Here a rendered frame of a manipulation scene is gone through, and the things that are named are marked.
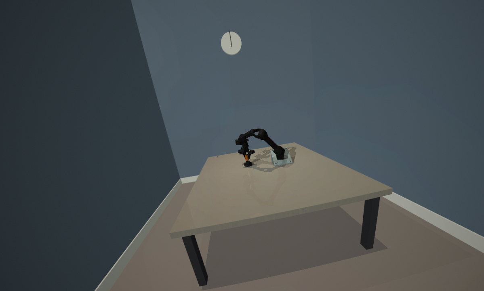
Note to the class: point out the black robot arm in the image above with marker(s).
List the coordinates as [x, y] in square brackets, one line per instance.
[262, 135]

